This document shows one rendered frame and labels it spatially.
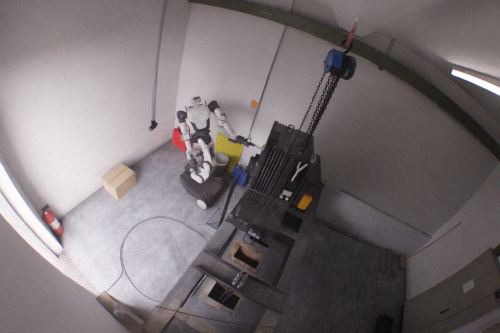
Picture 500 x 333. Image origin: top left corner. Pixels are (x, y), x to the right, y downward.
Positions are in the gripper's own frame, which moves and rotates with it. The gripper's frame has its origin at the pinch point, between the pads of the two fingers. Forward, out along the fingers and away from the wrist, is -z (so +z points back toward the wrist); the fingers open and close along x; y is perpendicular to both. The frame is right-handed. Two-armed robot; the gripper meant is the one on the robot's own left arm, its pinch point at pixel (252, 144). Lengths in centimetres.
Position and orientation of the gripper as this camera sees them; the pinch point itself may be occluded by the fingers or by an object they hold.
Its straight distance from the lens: 226.0
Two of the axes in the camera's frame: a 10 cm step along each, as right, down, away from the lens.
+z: -9.3, -3.6, 0.6
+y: 2.7, -7.7, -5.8
